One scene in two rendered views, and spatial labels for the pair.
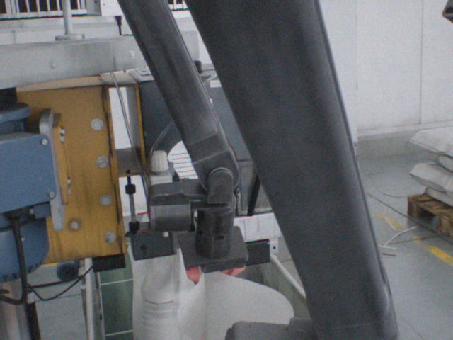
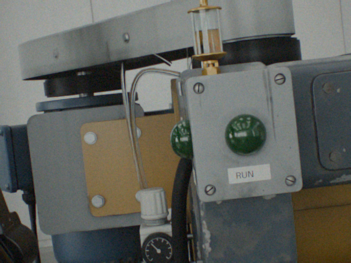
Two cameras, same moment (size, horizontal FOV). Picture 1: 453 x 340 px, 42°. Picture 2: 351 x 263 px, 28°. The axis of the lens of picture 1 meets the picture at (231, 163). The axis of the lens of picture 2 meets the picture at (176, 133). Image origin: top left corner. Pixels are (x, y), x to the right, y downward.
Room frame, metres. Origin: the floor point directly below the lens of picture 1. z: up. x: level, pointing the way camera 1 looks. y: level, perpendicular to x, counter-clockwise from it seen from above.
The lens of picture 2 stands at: (1.19, -0.62, 1.32)
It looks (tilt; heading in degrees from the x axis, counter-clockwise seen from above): 3 degrees down; 103
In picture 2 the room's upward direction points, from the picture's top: 6 degrees counter-clockwise
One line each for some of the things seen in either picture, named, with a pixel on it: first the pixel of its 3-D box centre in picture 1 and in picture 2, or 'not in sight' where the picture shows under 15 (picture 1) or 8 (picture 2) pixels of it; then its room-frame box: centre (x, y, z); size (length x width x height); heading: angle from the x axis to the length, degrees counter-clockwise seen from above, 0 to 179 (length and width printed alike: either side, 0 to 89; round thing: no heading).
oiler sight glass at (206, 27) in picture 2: not in sight; (207, 32); (1.09, -0.04, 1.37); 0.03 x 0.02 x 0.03; 14
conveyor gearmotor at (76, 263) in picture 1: (72, 258); not in sight; (2.61, 0.78, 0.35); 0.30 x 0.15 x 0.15; 14
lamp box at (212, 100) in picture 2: not in sight; (241, 133); (1.12, -0.10, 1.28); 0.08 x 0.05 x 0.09; 14
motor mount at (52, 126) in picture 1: (46, 158); (139, 163); (0.93, 0.30, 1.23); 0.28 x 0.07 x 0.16; 14
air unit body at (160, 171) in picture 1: (164, 193); (163, 259); (0.99, 0.12, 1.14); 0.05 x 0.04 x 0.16; 104
